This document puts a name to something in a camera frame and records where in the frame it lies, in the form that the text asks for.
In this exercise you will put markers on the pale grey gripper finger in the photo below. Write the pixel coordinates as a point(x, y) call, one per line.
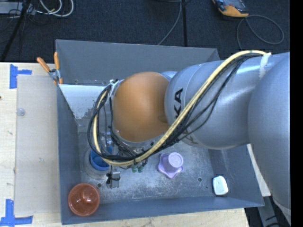
point(109, 184)
point(115, 180)

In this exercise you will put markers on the blue cup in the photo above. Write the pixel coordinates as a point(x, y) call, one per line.
point(96, 162)

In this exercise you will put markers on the grey metal bin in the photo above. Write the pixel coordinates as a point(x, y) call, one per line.
point(151, 193)

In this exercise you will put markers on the purple star-shaped cup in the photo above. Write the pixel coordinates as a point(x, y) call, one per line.
point(172, 165)

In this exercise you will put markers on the pale wood flat board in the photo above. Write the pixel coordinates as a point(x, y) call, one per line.
point(35, 138)

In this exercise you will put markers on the small white rounded block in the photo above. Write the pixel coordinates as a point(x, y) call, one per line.
point(220, 185)

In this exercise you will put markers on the small clear round bump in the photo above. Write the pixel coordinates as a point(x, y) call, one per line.
point(20, 112)

